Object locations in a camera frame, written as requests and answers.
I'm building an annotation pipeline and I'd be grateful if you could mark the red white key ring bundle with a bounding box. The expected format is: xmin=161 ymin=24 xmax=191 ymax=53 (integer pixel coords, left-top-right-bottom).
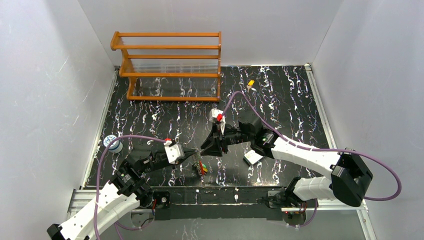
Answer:
xmin=192 ymin=152 xmax=210 ymax=176

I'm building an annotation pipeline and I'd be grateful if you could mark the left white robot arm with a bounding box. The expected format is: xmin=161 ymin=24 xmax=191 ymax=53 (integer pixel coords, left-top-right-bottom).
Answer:
xmin=46 ymin=147 xmax=172 ymax=240

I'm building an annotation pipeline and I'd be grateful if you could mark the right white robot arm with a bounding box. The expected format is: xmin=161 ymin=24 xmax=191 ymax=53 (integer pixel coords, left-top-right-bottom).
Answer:
xmin=200 ymin=119 xmax=373 ymax=208

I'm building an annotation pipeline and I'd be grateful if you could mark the white card box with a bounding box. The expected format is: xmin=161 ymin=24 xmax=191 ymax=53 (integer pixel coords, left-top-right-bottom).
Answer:
xmin=243 ymin=149 xmax=264 ymax=166

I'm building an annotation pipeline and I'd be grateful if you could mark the blue white round tin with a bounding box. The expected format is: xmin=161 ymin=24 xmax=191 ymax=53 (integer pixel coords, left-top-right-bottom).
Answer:
xmin=103 ymin=134 xmax=123 ymax=154

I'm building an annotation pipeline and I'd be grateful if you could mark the yellow tagged key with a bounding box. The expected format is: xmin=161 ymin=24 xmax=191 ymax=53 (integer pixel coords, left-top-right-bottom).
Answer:
xmin=246 ymin=79 xmax=256 ymax=93

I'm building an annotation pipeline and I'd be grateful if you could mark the orange wooden rack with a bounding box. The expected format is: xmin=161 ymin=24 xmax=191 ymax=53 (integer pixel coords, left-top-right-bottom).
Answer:
xmin=110 ymin=31 xmax=222 ymax=102

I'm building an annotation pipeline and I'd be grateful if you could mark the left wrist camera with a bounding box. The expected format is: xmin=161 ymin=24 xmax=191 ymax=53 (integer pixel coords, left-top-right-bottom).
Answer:
xmin=164 ymin=138 xmax=185 ymax=165

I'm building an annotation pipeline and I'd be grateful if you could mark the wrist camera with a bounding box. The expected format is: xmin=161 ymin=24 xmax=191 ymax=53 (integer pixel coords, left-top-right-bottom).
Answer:
xmin=164 ymin=138 xmax=185 ymax=165
xmin=208 ymin=108 xmax=226 ymax=135

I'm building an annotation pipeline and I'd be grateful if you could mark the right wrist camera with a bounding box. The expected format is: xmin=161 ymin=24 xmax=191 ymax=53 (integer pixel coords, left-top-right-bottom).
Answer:
xmin=208 ymin=108 xmax=226 ymax=135

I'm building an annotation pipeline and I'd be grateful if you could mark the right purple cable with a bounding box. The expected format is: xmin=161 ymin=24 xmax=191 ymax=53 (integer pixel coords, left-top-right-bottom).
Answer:
xmin=216 ymin=91 xmax=402 ymax=228

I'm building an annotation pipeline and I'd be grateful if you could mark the purple cable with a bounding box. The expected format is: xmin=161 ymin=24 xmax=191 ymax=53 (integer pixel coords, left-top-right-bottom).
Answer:
xmin=216 ymin=91 xmax=402 ymax=228
xmin=93 ymin=134 xmax=171 ymax=240

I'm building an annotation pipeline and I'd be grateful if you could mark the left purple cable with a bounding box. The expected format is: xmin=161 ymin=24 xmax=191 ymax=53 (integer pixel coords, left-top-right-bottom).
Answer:
xmin=93 ymin=134 xmax=171 ymax=240

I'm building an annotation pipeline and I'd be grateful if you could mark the aluminium frame rail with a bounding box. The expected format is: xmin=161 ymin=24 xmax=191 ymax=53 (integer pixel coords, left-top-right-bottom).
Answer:
xmin=304 ymin=62 xmax=377 ymax=240

